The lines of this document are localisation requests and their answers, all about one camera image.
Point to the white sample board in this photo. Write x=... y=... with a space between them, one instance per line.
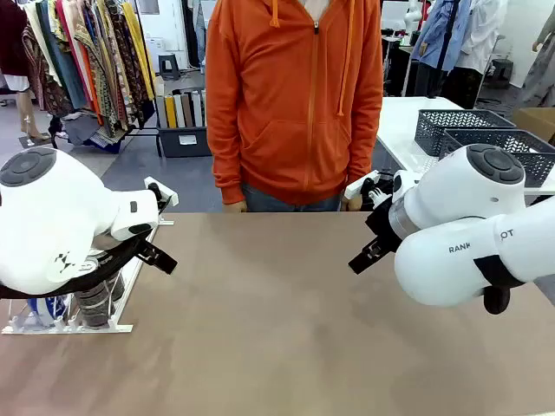
x=179 y=109
x=197 y=108

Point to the mannequin in dark red garment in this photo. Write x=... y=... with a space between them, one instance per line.
x=13 y=39

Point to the dark plastic stool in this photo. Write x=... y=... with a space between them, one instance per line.
x=500 y=71

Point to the grey plastic woven basket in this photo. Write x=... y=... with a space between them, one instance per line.
x=433 y=125
x=537 y=160

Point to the grey sample board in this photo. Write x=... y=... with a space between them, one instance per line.
x=161 y=110

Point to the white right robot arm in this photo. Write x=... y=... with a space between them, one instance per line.
x=455 y=242

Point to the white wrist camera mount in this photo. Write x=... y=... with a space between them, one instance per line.
x=167 y=195
x=360 y=184

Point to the bare white mannequin torso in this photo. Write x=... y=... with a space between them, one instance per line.
x=412 y=17

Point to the yellow hanging garment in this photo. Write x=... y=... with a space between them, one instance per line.
x=139 y=47

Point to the white side table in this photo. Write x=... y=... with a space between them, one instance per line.
x=399 y=117

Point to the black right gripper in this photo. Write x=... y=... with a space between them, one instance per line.
x=383 y=229

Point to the grey fabric pile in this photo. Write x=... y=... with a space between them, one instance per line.
x=82 y=128

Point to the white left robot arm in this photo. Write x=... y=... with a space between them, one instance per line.
x=52 y=216

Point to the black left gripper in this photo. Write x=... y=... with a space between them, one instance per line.
x=132 y=248

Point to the person's left forearm orange sleeve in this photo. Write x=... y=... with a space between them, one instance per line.
x=362 y=147

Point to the dark grey storage bin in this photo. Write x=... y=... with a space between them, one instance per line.
x=182 y=141

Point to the person in orange hoodie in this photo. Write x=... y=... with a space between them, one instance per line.
x=295 y=108

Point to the brown sample board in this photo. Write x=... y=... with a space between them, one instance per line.
x=187 y=109

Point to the yellow sample board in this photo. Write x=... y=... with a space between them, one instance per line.
x=171 y=110

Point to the brown cardboard box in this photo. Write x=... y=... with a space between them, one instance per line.
x=537 y=119

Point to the grey plastic stool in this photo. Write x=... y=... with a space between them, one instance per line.
x=169 y=65

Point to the person's right hand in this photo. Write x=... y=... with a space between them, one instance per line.
x=235 y=208

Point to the person's left hand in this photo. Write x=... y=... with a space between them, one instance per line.
x=351 y=204

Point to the person's right forearm orange sleeve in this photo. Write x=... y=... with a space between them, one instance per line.
x=227 y=173

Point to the clothes rack with patterned garments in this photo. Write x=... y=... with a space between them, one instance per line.
x=95 y=65

